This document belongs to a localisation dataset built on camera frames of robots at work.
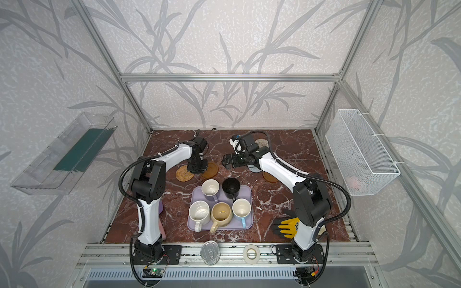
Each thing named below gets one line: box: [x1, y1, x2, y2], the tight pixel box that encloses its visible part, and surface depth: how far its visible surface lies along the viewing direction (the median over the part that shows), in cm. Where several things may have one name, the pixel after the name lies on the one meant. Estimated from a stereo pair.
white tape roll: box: [243, 243, 261, 265], surface depth 75 cm
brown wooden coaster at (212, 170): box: [201, 162, 219, 179], surface depth 101 cm
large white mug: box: [188, 200, 211, 233], surface depth 80 cm
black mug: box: [222, 177, 241, 203], surface depth 87 cm
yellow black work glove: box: [277, 217, 301, 239], surface depth 80 cm
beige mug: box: [210, 201, 233, 234], surface depth 79 cm
